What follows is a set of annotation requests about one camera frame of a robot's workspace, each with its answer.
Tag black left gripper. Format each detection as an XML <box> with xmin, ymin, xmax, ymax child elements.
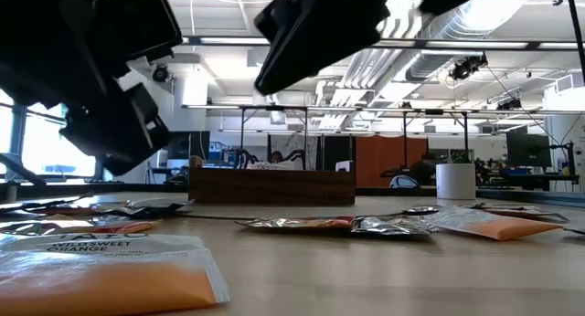
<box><xmin>0</xmin><ymin>0</ymin><xmax>183</xmax><ymax>178</ymax></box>

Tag Ahmad mango magic tea bag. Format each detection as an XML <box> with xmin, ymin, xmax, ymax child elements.
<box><xmin>473</xmin><ymin>204</ymin><xmax>570</xmax><ymax>224</ymax></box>
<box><xmin>0</xmin><ymin>219</ymin><xmax>161</xmax><ymax>237</ymax></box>
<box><xmin>235</xmin><ymin>215</ymin><xmax>356</xmax><ymax>229</ymax></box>
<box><xmin>31</xmin><ymin>205</ymin><xmax>115</xmax><ymax>216</ymax></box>

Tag brown wooden tea box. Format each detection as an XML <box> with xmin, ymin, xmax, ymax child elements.
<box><xmin>187</xmin><ymin>155</ymin><xmax>356</xmax><ymax>206</ymax></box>

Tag black monitor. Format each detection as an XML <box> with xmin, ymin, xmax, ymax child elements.
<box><xmin>166</xmin><ymin>131</ymin><xmax>211</xmax><ymax>161</ymax></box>
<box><xmin>505</xmin><ymin>132</ymin><xmax>553</xmax><ymax>169</ymax></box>

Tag large window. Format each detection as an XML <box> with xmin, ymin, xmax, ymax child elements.
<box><xmin>0</xmin><ymin>90</ymin><xmax>104</xmax><ymax>180</ymax></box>

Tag black overhead light bar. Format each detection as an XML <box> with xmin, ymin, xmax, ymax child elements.
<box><xmin>180</xmin><ymin>35</ymin><xmax>585</xmax><ymax>51</ymax></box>

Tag round grey placemat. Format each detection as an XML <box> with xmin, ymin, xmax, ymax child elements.
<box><xmin>173</xmin><ymin>202</ymin><xmax>412</xmax><ymax>219</ymax></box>

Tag black background robot arms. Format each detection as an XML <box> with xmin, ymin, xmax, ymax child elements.
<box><xmin>235</xmin><ymin>147</ymin><xmax>306</xmax><ymax>171</ymax></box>

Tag orange partition panel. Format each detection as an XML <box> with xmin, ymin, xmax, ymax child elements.
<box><xmin>355</xmin><ymin>134</ymin><xmax>429</xmax><ymax>188</ymax></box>

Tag person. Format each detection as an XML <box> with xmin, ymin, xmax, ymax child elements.
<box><xmin>409</xmin><ymin>153</ymin><xmax>440</xmax><ymax>186</ymax></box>

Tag blue and white object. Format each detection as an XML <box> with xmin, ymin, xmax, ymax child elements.
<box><xmin>388</xmin><ymin>174</ymin><xmax>420</xmax><ymax>190</ymax></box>

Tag white pot with green plant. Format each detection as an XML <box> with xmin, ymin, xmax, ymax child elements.
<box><xmin>435</xmin><ymin>150</ymin><xmax>477</xmax><ymax>201</ymax></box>

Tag dark background desk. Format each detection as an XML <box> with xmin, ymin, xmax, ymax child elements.
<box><xmin>474</xmin><ymin>167</ymin><xmax>580</xmax><ymax>193</ymax></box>

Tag black background workbench frame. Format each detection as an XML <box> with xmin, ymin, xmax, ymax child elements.
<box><xmin>181</xmin><ymin>103</ymin><xmax>585</xmax><ymax>172</ymax></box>

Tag silver air duct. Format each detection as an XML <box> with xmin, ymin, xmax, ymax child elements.
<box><xmin>404</xmin><ymin>0</ymin><xmax>531</xmax><ymax>83</ymax></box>

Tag black aluminium table frame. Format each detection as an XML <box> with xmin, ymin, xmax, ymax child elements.
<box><xmin>0</xmin><ymin>153</ymin><xmax>585</xmax><ymax>208</ymax></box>

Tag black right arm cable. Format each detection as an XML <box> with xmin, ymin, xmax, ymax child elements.
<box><xmin>565</xmin><ymin>0</ymin><xmax>585</xmax><ymax>73</ymax></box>

